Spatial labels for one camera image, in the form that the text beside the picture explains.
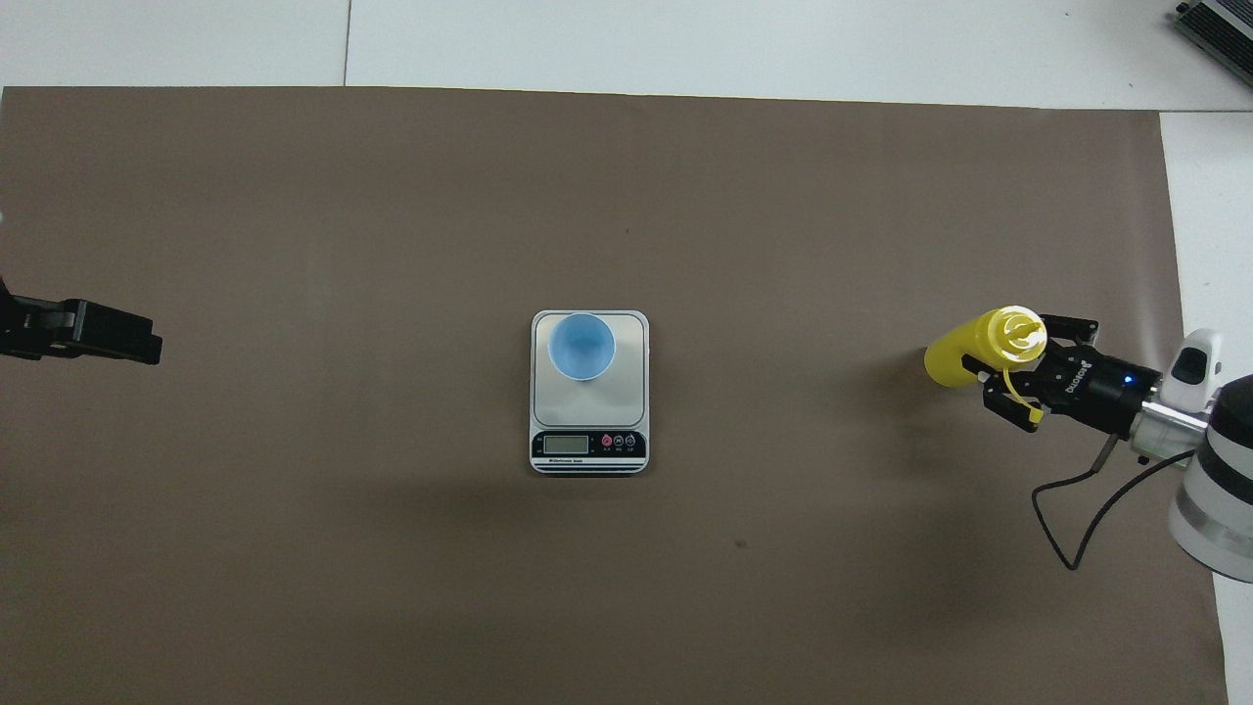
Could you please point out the light blue plastic cup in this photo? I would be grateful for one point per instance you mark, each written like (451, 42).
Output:
(582, 345)

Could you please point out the brown paper table mat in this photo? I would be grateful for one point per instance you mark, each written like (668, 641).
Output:
(392, 548)

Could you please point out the yellow squeeze seasoning bottle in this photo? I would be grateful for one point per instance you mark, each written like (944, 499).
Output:
(954, 352)

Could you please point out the silver digital kitchen scale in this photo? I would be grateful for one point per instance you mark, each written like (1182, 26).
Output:
(626, 403)

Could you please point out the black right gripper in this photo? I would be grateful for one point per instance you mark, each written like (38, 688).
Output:
(1101, 387)

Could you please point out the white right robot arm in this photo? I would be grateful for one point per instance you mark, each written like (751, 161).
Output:
(1224, 509)

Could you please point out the grey ribbed metal device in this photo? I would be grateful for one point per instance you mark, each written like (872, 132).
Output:
(1224, 24)

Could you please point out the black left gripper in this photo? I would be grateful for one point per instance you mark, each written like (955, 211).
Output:
(5, 323)

